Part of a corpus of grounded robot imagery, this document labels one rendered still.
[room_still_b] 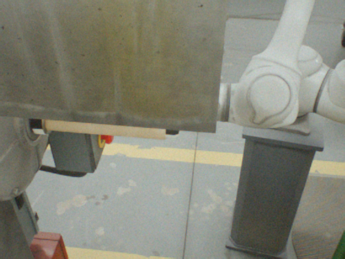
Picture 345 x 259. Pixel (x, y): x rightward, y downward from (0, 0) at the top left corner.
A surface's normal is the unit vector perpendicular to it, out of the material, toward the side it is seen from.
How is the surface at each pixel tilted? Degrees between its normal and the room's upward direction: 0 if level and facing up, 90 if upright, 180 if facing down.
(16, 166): 94
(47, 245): 0
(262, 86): 60
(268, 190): 90
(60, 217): 0
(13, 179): 95
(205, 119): 90
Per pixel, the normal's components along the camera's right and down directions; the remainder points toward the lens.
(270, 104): -0.15, 0.06
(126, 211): 0.00, -0.76
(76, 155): -0.12, 0.65
